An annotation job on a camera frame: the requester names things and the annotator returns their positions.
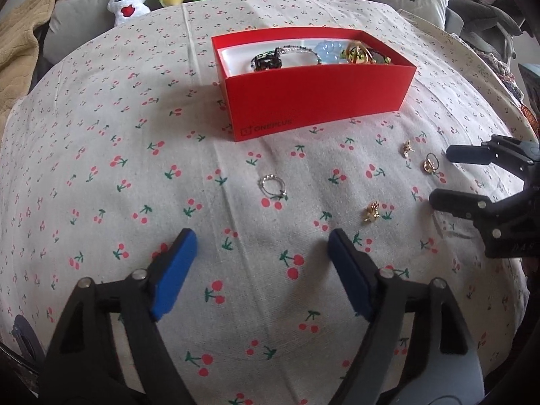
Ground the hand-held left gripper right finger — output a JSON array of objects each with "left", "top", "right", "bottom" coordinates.
[{"left": 327, "top": 228, "right": 484, "bottom": 405}]

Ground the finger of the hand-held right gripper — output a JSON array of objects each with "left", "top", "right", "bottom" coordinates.
[
  {"left": 429, "top": 189, "right": 505, "bottom": 239},
  {"left": 446, "top": 134, "right": 540, "bottom": 166}
]

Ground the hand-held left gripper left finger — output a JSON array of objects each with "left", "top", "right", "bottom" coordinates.
[{"left": 40, "top": 228, "right": 199, "bottom": 405}]

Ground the small silver hoop ring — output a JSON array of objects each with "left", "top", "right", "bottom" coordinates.
[{"left": 259, "top": 174, "right": 289, "bottom": 201}]

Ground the yellow green gold bracelet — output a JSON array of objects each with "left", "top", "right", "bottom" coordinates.
[{"left": 342, "top": 40, "right": 375, "bottom": 65}]

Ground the red cardboard box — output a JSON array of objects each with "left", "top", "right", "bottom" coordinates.
[{"left": 211, "top": 26, "right": 418, "bottom": 142}]

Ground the light blue bead bracelet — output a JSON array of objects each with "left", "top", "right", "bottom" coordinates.
[{"left": 313, "top": 40, "right": 345, "bottom": 65}]

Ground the silver bead bracelet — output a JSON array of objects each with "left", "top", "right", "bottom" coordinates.
[{"left": 276, "top": 45, "right": 322, "bottom": 66}]

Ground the black hair clip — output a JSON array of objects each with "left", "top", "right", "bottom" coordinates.
[{"left": 253, "top": 50, "right": 283, "bottom": 72}]

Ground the cherry print tablecloth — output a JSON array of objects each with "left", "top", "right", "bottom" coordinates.
[{"left": 0, "top": 0, "right": 537, "bottom": 405}]

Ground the grey chair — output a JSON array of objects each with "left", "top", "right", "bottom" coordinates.
[{"left": 445, "top": 0, "right": 526, "bottom": 60}]

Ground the dark blue round disc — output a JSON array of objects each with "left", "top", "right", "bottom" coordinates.
[{"left": 12, "top": 314, "right": 46, "bottom": 366}]

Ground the beige quilted blanket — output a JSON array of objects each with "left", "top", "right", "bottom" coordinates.
[{"left": 0, "top": 0, "right": 59, "bottom": 115}]

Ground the grey pillow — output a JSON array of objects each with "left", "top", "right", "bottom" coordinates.
[{"left": 43, "top": 0, "right": 169, "bottom": 65}]

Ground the white plush toy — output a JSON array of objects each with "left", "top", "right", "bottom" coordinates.
[{"left": 107, "top": 0, "right": 151, "bottom": 27}]

